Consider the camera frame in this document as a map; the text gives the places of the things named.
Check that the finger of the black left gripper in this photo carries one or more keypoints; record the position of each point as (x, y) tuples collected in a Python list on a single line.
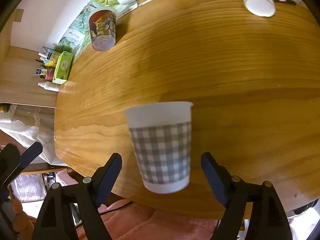
[(28, 156)]

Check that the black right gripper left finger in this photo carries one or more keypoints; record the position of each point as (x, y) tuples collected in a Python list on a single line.
[(55, 219)]

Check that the grey checked paper cup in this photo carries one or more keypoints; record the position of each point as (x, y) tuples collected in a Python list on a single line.
[(161, 139)]

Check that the red robot print cup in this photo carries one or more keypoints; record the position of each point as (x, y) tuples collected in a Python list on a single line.
[(102, 28)]

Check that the white squeeze bottle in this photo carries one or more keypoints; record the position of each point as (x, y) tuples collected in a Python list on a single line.
[(49, 86)]

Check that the green tissue box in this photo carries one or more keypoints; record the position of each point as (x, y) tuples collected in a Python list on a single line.
[(62, 68)]

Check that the black pen pink label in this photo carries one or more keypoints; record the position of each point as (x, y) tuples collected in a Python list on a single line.
[(290, 2)]

